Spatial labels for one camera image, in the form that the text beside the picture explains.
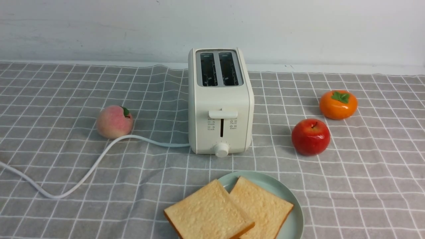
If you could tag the red apple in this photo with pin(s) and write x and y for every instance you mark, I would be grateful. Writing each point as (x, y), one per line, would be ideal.
(310, 137)

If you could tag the orange persimmon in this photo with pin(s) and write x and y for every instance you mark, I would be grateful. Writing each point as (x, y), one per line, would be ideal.
(338, 104)

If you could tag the white toaster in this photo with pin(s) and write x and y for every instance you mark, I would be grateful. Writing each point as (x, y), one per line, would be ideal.
(220, 102)

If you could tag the pink peach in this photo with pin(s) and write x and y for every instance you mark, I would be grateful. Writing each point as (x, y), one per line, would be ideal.
(114, 121)

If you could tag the grey checked tablecloth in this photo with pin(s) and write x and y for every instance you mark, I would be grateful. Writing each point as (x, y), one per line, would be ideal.
(368, 183)

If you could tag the light green plate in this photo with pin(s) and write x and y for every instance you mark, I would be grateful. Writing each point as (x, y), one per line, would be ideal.
(293, 227)

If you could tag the toast slice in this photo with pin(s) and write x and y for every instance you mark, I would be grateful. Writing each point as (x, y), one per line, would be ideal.
(268, 211)
(209, 213)

